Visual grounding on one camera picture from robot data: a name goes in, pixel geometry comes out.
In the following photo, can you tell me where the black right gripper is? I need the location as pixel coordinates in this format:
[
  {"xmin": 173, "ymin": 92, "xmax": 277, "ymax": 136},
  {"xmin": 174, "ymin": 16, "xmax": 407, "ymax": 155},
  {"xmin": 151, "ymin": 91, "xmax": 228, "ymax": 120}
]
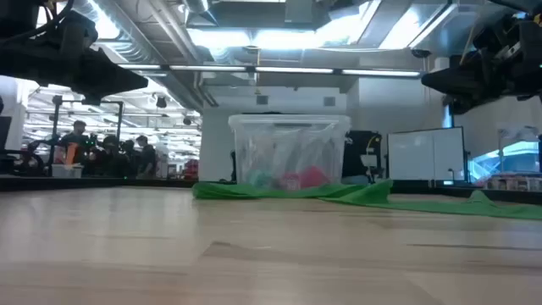
[{"xmin": 421, "ymin": 0, "xmax": 542, "ymax": 102}]

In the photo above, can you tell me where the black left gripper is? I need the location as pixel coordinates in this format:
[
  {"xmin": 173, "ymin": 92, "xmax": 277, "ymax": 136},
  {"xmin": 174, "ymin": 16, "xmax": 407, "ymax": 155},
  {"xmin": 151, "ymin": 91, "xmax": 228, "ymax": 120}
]
[{"xmin": 0, "ymin": 0, "xmax": 150, "ymax": 107}]

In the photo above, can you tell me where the green elastic bandage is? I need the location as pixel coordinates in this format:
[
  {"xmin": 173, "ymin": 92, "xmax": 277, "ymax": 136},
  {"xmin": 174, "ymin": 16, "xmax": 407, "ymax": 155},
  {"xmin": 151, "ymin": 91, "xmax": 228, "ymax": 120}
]
[{"xmin": 192, "ymin": 180, "xmax": 542, "ymax": 221}]

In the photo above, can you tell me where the red bandage roll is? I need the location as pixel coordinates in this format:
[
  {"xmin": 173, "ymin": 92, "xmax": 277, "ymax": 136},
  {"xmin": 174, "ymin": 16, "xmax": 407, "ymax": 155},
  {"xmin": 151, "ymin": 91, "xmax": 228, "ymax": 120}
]
[{"xmin": 300, "ymin": 165, "xmax": 331, "ymax": 190}]

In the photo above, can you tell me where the teal bandage roll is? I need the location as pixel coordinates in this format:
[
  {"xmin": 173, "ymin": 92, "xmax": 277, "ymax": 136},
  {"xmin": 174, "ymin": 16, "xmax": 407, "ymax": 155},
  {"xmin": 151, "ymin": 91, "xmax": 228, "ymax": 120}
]
[{"xmin": 248, "ymin": 169, "xmax": 273, "ymax": 190}]

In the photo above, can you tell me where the pink bandage roll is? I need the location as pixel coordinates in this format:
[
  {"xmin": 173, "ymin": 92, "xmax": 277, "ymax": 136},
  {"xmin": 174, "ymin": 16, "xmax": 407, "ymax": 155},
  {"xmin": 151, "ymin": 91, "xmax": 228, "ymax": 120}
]
[{"xmin": 277, "ymin": 171, "xmax": 302, "ymax": 191}]

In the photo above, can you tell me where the person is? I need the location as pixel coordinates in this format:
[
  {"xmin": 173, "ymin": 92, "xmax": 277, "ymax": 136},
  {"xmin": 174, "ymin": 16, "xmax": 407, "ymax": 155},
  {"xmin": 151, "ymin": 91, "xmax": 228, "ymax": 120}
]
[
  {"xmin": 134, "ymin": 135, "xmax": 158, "ymax": 178},
  {"xmin": 58, "ymin": 119, "xmax": 91, "ymax": 167},
  {"xmin": 100, "ymin": 135, "xmax": 129, "ymax": 177}
]

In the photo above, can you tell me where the white rolling whiteboard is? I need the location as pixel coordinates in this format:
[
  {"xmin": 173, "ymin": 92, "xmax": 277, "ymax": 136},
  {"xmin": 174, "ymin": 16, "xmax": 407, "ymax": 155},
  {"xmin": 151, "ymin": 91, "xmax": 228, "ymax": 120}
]
[{"xmin": 387, "ymin": 125, "xmax": 467, "ymax": 183}]

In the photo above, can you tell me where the white plastic bin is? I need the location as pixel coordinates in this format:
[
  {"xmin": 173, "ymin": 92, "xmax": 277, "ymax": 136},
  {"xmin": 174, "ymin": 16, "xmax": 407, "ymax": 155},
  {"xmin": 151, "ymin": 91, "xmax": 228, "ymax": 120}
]
[{"xmin": 51, "ymin": 164, "xmax": 85, "ymax": 179}]

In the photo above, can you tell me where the shelf of small items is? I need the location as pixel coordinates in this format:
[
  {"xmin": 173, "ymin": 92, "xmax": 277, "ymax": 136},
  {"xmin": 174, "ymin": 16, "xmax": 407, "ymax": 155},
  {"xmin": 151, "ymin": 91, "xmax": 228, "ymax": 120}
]
[{"xmin": 482, "ymin": 171, "xmax": 542, "ymax": 192}]

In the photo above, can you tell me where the black curved equipment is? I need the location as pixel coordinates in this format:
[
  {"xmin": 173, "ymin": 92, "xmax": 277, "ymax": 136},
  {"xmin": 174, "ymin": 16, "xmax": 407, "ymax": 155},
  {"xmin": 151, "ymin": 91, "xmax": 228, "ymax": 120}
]
[{"xmin": 0, "ymin": 147, "xmax": 46, "ymax": 177}]

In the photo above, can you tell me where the black equipment cart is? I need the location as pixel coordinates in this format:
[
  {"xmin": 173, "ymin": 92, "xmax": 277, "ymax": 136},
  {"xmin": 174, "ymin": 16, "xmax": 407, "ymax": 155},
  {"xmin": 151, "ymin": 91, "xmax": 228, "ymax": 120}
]
[{"xmin": 341, "ymin": 130, "xmax": 384, "ymax": 184}]

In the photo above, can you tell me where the overhead LED light bar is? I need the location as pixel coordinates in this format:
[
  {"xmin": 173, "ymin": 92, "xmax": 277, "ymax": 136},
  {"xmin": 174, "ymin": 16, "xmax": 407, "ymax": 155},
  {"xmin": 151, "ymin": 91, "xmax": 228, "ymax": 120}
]
[{"xmin": 117, "ymin": 63, "xmax": 423, "ymax": 80}]

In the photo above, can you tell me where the clear plastic storage box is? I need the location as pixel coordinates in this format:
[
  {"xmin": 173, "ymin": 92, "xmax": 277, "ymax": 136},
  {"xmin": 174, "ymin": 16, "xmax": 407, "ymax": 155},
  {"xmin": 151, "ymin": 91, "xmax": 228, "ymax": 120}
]
[{"xmin": 228, "ymin": 113, "xmax": 352, "ymax": 191}]

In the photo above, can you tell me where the black background gantry frame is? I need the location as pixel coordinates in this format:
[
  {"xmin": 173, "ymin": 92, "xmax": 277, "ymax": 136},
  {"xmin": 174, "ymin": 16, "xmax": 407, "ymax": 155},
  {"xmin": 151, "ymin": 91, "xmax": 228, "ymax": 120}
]
[{"xmin": 49, "ymin": 95, "xmax": 124, "ymax": 177}]

